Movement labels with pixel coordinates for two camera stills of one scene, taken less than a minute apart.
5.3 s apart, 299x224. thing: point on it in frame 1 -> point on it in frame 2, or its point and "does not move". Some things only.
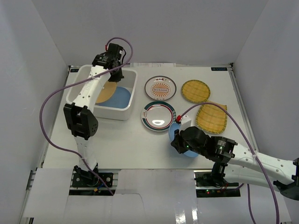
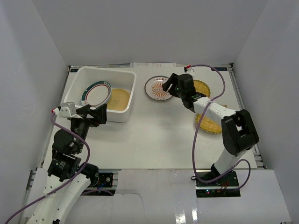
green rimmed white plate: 158,116 -> 96,94
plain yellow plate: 107,92 -> 119,100
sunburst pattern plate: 160,87 does not move
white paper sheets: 151,65 does not move
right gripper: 176,143 -> 173,80
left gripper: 117,76 -> 87,117
